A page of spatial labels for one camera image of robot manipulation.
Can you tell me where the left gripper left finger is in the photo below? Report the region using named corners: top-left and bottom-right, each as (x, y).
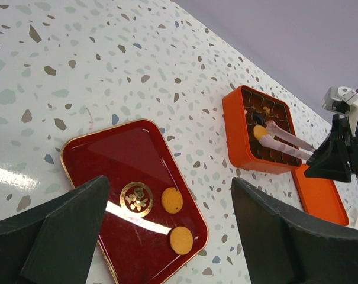
top-left (0, 176), bottom-right (110, 283)

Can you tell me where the red cookie tray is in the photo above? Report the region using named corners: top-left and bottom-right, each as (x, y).
top-left (60, 119), bottom-right (208, 283)

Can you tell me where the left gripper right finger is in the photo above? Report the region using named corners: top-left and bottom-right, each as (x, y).
top-left (231, 177), bottom-right (358, 283)

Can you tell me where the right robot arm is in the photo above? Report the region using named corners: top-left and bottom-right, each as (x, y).
top-left (304, 114), bottom-right (358, 183)

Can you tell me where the black cookie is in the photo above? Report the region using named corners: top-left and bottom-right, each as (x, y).
top-left (252, 113), bottom-right (265, 126)

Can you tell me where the orange compartment cookie box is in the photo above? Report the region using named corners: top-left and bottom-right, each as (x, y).
top-left (222, 85), bottom-right (302, 174)

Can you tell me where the white crumpled plastic bag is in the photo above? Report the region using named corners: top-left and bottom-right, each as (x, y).
top-left (347, 207), bottom-right (358, 230)

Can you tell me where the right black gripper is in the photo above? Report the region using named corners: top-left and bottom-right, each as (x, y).
top-left (304, 115), bottom-right (358, 182)

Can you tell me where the orange box lid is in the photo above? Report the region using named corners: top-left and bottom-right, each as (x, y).
top-left (292, 164), bottom-right (349, 226)

